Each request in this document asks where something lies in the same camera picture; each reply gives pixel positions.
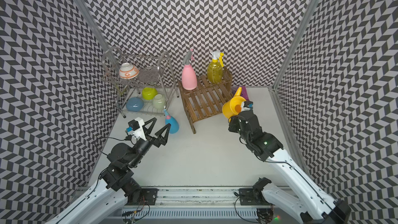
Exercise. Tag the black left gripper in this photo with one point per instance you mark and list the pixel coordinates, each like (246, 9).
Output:
(160, 140)

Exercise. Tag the blue spray bottle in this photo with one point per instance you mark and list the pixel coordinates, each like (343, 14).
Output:
(172, 121)

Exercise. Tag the pink spray bottle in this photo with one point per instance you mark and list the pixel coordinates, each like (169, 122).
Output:
(188, 77)

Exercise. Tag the yellow watering can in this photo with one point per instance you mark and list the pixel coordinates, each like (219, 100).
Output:
(233, 106)

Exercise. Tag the yellow transparent spray bottle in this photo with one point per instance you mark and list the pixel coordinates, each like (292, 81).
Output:
(215, 67)

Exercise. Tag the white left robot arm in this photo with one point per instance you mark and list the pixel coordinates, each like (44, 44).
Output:
(115, 184)

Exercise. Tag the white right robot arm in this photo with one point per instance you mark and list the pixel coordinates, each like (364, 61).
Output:
(310, 204)

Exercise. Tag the wooden slatted shelf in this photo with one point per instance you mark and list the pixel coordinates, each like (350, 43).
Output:
(207, 99)

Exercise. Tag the pale green bowl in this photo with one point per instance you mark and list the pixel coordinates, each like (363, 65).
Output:
(159, 102)

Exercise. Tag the blue bowl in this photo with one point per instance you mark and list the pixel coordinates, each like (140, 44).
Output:
(134, 104)

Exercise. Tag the lime green bowl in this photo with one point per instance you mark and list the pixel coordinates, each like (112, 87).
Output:
(148, 93)

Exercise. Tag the white orange patterned bowl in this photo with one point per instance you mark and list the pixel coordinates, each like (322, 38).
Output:
(128, 71)

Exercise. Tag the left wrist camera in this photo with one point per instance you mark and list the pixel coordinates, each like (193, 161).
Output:
(136, 128)

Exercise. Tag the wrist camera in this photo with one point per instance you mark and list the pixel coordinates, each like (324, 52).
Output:
(246, 106)
(136, 128)

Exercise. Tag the metal wire dish rack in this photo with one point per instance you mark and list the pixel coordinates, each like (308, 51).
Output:
(154, 71)

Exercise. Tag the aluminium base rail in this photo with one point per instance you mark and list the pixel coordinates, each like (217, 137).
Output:
(198, 205)

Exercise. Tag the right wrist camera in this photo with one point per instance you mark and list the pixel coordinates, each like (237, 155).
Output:
(246, 106)

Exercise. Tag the aluminium corner post left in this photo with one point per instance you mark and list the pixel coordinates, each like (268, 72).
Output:
(87, 15)

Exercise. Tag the aluminium corner post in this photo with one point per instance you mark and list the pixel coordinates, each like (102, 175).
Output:
(87, 15)
(288, 132)

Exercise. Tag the aluminium corner post right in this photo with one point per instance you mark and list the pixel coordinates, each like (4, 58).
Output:
(288, 132)

